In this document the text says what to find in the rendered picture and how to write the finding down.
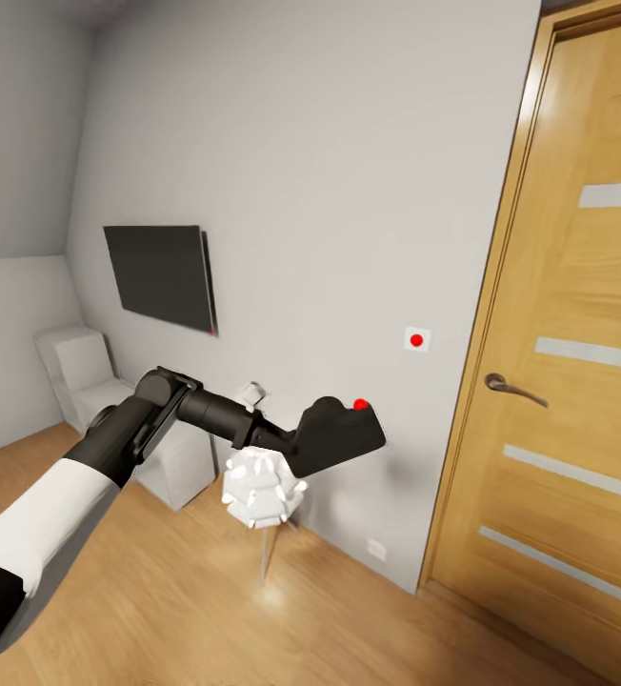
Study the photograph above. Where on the digital camera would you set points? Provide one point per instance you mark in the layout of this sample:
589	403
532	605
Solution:
329	434

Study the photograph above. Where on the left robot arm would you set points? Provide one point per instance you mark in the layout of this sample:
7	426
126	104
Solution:
43	532

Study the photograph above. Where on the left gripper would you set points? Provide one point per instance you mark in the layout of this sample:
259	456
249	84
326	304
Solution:
231	421

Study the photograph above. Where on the wall socket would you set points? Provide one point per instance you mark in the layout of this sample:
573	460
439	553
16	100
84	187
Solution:
377	549

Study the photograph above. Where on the electric switch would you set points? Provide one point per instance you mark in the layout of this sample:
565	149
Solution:
417	339

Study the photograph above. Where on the wall mounted tv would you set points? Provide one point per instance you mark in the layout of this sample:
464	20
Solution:
160	271

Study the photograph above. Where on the bookcase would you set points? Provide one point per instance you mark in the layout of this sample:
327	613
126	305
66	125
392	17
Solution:
78	366

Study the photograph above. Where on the door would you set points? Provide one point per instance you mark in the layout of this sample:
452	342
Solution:
527	519

